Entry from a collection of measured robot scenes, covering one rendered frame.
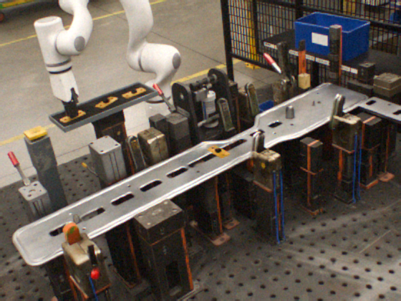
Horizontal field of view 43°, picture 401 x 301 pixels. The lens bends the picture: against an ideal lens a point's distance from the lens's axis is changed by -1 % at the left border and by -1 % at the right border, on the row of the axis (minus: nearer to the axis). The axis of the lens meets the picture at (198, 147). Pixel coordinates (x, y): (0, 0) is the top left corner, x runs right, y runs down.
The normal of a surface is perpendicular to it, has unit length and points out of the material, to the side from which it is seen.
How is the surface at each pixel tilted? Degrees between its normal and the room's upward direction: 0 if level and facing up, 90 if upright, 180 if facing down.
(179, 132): 90
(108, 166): 90
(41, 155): 90
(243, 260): 0
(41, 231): 0
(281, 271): 0
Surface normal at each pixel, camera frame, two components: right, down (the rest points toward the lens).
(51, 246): -0.11, -0.86
